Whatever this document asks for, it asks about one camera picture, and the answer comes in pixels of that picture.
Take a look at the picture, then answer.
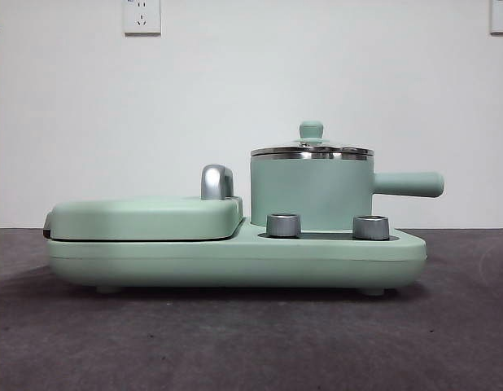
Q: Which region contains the mint green breakfast maker base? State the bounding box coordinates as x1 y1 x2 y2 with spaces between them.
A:
46 216 427 295

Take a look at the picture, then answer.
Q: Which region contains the chrome grill cover handle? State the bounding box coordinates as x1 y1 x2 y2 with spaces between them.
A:
200 164 236 201

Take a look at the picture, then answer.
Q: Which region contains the glass lid with green knob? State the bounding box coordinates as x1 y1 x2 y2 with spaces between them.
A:
250 119 374 160

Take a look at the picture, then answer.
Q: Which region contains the silver control knob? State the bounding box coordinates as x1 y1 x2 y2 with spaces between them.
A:
265 213 302 238
352 214 390 240

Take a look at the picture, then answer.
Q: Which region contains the white wall socket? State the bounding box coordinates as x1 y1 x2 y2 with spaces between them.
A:
489 0 503 35
123 0 162 36

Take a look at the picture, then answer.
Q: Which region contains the mint green hinged grill cover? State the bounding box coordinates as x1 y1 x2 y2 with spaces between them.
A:
42 195 244 241

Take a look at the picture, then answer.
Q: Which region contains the mint green steamer pot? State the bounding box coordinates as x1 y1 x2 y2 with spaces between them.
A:
249 153 444 229

